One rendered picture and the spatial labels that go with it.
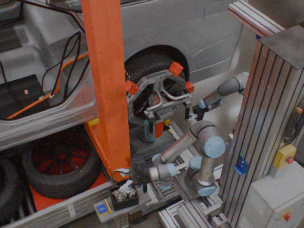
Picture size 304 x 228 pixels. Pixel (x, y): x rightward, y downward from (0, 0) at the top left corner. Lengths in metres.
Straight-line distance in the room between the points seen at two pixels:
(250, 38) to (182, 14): 2.71
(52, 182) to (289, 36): 2.10
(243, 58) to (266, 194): 3.17
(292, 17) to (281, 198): 4.34
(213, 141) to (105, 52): 0.76
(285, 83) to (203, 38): 1.54
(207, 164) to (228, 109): 2.18
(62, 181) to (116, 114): 0.91
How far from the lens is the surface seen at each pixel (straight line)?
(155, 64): 2.92
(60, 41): 3.55
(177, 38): 2.97
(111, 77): 2.16
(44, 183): 3.09
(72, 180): 3.04
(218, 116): 4.19
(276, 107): 1.79
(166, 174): 2.12
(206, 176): 2.26
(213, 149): 2.01
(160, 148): 3.60
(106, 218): 2.88
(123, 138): 2.57
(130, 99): 2.89
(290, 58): 1.67
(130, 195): 2.83
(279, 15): 6.13
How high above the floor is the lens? 2.97
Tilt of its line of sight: 46 degrees down
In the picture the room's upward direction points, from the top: straight up
